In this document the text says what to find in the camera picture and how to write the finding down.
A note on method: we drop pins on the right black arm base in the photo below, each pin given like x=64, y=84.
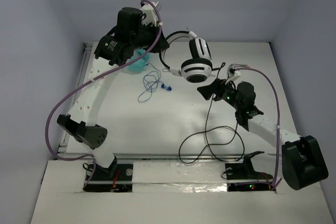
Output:
x=242, y=177

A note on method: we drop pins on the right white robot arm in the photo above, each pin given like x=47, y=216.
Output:
x=302, y=162

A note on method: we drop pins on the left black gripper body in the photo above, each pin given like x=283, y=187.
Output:
x=156, y=44

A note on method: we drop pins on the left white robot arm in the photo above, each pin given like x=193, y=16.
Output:
x=135, y=29

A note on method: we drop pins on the white black headphones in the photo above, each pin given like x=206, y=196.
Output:
x=199, y=67

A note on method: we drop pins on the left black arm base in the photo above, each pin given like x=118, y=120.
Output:
x=117, y=178

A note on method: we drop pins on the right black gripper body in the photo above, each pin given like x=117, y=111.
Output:
x=226, y=93

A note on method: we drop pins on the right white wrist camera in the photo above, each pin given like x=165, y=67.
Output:
x=233, y=74

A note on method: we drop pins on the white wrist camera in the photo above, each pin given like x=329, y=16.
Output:
x=233, y=74
x=149, y=14

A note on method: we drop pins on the teal cat ear headphones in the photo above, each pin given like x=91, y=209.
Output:
x=140, y=64

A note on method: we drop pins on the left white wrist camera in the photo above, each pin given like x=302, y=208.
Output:
x=149, y=14

